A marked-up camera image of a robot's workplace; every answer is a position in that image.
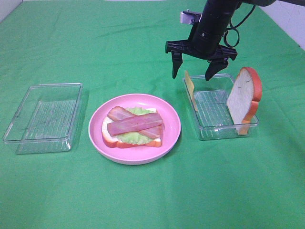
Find green table cloth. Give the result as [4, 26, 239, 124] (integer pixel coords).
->
[0, 0, 305, 229]

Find yellow cheese slice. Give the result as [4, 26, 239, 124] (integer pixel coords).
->
[184, 70, 198, 112]

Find right clear plastic tray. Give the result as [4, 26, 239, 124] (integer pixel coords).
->
[183, 73, 259, 140]

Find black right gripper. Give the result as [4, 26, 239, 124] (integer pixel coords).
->
[165, 40, 237, 81]

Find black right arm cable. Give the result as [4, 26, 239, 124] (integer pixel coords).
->
[223, 4, 257, 48]

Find bread slice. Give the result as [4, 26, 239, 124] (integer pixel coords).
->
[102, 116, 163, 148]
[226, 67, 263, 135]

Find left clear plastic tray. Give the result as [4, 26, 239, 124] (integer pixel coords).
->
[3, 83, 83, 155]

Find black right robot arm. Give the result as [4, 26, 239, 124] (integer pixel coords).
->
[165, 0, 243, 81]

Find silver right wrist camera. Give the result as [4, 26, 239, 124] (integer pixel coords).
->
[180, 10, 202, 25]

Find bacon strip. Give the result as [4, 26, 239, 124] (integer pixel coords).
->
[107, 113, 163, 138]
[107, 106, 162, 139]

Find pink round plate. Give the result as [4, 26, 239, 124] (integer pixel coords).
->
[88, 94, 181, 165]

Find green lettuce leaf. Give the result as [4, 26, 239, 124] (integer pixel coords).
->
[117, 107, 162, 146]

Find clear plastic tray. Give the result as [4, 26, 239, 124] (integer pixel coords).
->
[183, 73, 259, 140]
[3, 83, 83, 155]

